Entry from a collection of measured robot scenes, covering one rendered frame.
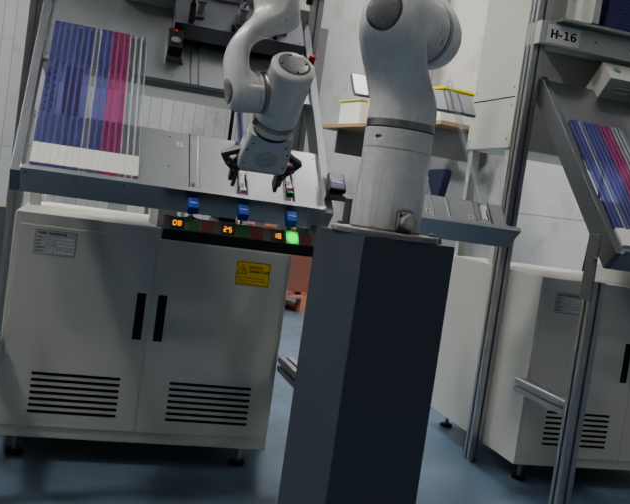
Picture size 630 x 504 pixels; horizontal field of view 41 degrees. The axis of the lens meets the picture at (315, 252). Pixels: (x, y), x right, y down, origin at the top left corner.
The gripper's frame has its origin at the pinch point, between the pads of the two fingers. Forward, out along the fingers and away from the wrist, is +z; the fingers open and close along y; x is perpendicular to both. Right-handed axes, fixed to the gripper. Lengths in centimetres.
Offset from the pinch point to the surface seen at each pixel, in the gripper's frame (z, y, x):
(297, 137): 33, 23, 53
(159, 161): 10.2, -18.6, 12.2
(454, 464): 93, 85, -16
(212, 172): 10.2, -6.7, 11.2
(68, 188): 12.5, -37.2, 2.5
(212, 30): 5, -7, 56
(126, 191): 10.9, -25.3, 2.5
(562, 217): 238, 288, 246
